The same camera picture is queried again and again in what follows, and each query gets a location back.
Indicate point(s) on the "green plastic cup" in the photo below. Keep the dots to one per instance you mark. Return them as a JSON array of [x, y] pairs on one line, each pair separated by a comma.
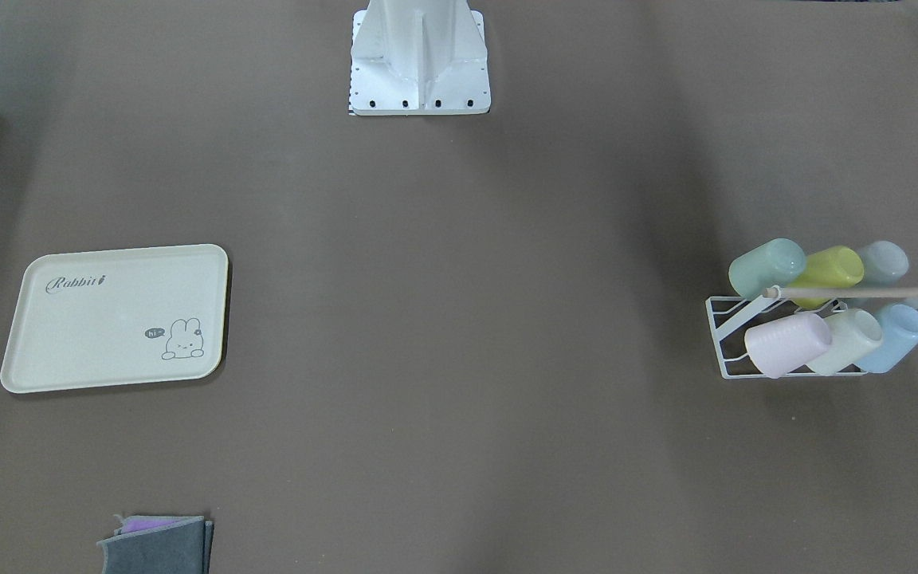
[[777, 262]]

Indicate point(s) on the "cream rabbit tray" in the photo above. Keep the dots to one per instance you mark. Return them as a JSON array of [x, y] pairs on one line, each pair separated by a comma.
[[118, 317]]

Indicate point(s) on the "pink plastic cup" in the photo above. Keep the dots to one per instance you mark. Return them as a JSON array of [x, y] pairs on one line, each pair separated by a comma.
[[779, 347]]

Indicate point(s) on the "yellow plastic cup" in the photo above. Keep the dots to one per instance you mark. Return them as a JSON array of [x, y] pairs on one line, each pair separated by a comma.
[[838, 267]]

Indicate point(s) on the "cream plastic cup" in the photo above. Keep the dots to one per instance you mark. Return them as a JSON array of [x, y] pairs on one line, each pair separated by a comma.
[[855, 333]]

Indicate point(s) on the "grey plastic cup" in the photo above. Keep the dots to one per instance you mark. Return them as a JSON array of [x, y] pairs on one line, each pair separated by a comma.
[[884, 264]]

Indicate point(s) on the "blue plastic cup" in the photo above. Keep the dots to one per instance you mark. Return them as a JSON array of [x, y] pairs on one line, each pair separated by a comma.
[[899, 324]]

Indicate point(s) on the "folded grey cloth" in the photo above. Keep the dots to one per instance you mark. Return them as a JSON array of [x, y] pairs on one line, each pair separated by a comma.
[[158, 544]]

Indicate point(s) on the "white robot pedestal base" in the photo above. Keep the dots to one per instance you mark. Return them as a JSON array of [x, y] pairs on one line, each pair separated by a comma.
[[419, 58]]

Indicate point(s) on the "white wire cup rack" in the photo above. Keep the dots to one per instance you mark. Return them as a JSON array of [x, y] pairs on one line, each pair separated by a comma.
[[730, 317]]

